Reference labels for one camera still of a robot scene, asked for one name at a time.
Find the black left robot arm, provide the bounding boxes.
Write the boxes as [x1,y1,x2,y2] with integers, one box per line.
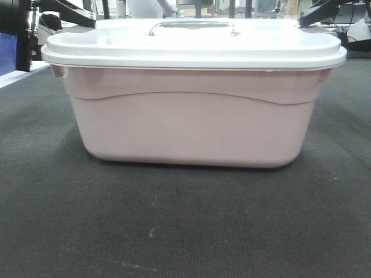
[1,1,96,72]

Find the pink plastic storage bin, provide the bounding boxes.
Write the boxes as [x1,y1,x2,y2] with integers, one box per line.
[52,65,331,168]

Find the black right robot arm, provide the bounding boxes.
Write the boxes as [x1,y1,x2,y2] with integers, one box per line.
[298,1,370,28]

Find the blue crate far left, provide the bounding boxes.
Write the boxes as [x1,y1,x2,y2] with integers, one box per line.
[0,33,17,76]

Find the white bin lid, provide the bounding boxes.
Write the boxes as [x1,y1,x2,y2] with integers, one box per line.
[41,18,347,71]

